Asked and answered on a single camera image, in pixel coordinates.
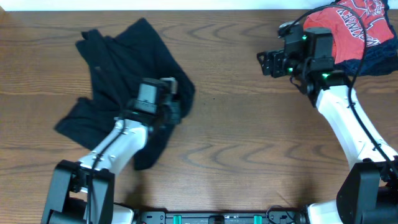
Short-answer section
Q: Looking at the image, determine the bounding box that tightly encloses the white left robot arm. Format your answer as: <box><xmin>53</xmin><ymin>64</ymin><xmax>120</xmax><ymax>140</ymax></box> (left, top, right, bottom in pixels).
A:
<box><xmin>41</xmin><ymin>93</ymin><xmax>182</xmax><ymax>223</ymax></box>

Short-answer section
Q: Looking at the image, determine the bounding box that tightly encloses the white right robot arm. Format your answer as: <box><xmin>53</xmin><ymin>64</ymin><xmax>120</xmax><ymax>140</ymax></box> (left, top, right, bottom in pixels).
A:
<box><xmin>256</xmin><ymin>49</ymin><xmax>397</xmax><ymax>223</ymax></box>

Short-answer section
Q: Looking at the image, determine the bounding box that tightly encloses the dark navy garment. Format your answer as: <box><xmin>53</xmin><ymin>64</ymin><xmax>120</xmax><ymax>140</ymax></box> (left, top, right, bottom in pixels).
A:
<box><xmin>334</xmin><ymin>0</ymin><xmax>398</xmax><ymax>77</ymax></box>

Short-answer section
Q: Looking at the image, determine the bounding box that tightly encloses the black t-shirt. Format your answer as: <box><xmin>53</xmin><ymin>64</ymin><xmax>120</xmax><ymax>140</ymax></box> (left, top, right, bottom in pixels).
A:
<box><xmin>55</xmin><ymin>19</ymin><xmax>195</xmax><ymax>170</ymax></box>

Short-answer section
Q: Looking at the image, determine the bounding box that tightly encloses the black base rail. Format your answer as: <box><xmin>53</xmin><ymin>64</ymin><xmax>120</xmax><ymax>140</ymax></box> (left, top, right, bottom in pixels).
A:
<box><xmin>132</xmin><ymin>208</ymin><xmax>309</xmax><ymax>224</ymax></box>

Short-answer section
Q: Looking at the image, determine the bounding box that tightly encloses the red printed t-shirt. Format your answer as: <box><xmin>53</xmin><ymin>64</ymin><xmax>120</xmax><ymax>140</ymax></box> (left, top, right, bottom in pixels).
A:
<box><xmin>303</xmin><ymin>0</ymin><xmax>394</xmax><ymax>63</ymax></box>

